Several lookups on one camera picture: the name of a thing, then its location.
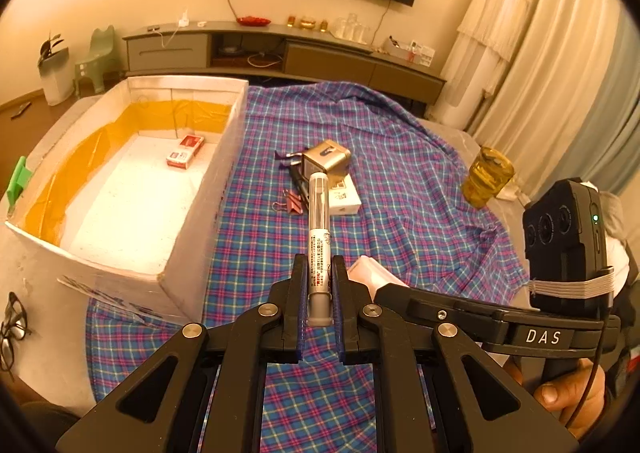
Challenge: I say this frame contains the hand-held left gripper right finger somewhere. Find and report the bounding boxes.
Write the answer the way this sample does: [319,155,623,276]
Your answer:
[332,255,583,453]

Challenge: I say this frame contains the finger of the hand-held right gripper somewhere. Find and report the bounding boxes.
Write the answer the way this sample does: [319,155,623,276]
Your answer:
[375,283,501,348]

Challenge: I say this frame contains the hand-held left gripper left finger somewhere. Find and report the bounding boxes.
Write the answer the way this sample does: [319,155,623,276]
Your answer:
[55,253,308,453]

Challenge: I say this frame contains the grey marker pen clear cap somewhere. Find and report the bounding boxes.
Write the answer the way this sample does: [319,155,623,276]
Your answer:
[306,172,335,326]

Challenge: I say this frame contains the pink binder clip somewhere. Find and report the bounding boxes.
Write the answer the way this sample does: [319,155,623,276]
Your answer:
[272,188,307,215]

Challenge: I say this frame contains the small white printed box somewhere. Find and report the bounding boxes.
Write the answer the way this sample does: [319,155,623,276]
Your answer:
[327,176,362,215]

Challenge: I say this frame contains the white foam box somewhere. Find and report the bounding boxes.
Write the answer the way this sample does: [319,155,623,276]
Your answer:
[5,76,250,329]

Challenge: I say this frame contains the person's right hand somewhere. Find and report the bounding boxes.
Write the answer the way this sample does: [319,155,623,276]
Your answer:
[532,367,607,441]

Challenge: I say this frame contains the yellow glass jar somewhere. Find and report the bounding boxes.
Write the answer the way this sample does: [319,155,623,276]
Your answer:
[461,146,516,209]

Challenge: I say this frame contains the blue pink plaid cloth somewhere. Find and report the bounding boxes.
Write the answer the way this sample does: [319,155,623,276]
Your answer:
[85,80,531,453]

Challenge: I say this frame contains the beige curtain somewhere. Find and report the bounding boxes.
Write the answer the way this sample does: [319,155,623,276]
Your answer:
[470,0,640,199]

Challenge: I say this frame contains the small red white box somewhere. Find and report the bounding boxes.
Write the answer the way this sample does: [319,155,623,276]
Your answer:
[166,134,207,168]

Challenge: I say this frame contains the lace covered air conditioner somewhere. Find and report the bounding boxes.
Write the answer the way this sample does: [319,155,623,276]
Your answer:
[425,0,536,131]

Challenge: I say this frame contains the white organiser box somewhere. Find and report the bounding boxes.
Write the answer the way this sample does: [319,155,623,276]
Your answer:
[382,36,436,66]

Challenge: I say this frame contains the grey tv cabinet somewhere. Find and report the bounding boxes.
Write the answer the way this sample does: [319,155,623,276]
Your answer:
[122,20,447,106]

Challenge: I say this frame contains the group of clear glass cups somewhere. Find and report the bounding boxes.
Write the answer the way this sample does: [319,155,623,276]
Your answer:
[334,13,371,41]

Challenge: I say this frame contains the black eyeglasses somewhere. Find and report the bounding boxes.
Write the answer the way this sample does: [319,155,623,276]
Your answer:
[0,290,32,381]

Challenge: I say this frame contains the green plastic clip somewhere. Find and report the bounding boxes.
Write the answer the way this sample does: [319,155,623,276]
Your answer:
[6,156,33,206]

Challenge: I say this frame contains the green plastic child chair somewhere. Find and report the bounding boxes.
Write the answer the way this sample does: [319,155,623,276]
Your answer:
[74,24,117,96]

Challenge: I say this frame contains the white bin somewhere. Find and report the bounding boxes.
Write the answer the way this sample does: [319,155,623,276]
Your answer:
[37,47,73,106]

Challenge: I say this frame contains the dark leafy plant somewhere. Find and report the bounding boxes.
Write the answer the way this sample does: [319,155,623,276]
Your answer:
[39,32,66,65]

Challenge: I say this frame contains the white charger with cable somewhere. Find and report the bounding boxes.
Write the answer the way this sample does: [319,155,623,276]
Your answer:
[160,8,192,46]

